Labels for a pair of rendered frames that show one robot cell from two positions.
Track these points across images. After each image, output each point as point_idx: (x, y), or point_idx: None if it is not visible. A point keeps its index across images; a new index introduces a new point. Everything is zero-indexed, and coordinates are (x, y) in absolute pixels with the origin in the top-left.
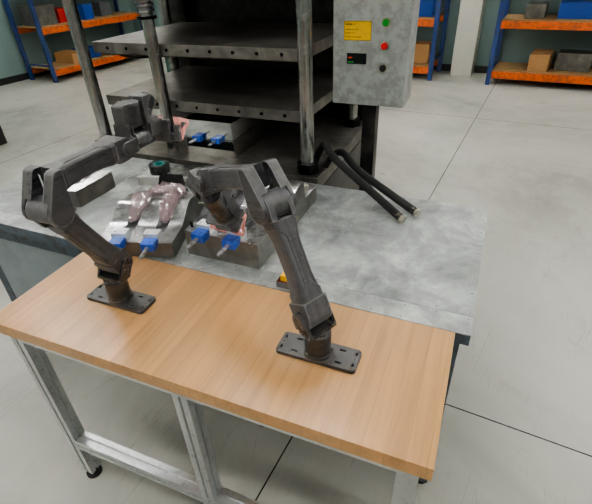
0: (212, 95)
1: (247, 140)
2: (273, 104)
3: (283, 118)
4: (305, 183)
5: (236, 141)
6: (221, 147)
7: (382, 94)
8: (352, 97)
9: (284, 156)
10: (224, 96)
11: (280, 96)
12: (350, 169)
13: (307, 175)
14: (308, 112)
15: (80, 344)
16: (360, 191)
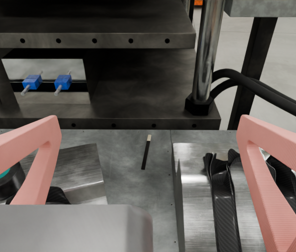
0: (38, 21)
1: (95, 76)
2: (140, 26)
3: (164, 44)
4: (222, 132)
5: (89, 81)
6: (69, 92)
7: None
8: (259, 8)
9: (149, 90)
10: (58, 21)
11: (135, 16)
12: None
13: (204, 115)
14: (217, 32)
15: None
16: None
